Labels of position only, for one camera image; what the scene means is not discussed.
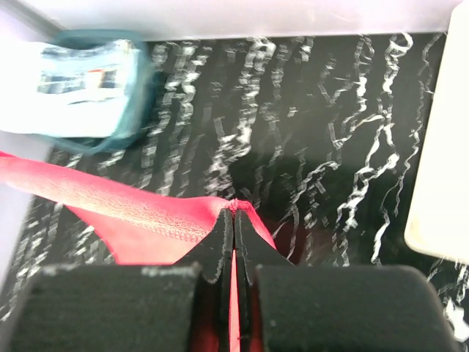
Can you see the red towel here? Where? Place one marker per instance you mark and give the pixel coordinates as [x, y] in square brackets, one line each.
[142, 303]

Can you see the cream plastic tray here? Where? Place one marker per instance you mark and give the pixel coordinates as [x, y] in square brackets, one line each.
[437, 224]

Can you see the light blue towel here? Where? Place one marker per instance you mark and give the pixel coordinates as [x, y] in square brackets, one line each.
[26, 111]

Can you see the blue beige patterned towel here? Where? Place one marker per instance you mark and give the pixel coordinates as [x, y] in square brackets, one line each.
[104, 72]

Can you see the teal plastic basket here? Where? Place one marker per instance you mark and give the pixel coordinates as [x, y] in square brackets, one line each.
[142, 96]

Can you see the left aluminium frame post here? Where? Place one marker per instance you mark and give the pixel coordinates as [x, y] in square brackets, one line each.
[32, 18]

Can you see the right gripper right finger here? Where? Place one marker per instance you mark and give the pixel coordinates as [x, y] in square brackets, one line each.
[250, 251]

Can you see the black marble pattern mat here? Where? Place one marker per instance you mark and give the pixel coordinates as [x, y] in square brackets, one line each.
[322, 135]

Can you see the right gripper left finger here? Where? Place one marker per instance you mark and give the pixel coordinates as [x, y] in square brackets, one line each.
[211, 303]

